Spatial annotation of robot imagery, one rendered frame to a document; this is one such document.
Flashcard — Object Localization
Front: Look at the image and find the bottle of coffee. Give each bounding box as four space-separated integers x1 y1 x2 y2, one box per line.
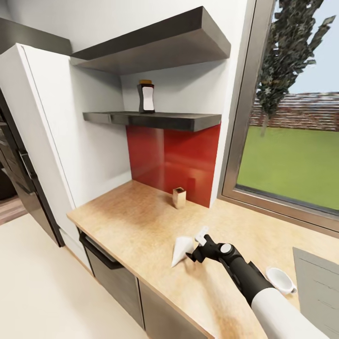
137 80 155 113

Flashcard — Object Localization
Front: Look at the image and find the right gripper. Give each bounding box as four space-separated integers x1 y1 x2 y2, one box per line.
186 234 216 263

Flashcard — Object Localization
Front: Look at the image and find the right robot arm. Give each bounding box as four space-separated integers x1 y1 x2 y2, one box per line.
186 225 330 339

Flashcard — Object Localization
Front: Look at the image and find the paper coffee filter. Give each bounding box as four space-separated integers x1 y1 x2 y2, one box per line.
171 236 194 267

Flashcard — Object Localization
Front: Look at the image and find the coffee cup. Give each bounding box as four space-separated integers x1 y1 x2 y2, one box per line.
266 267 297 295

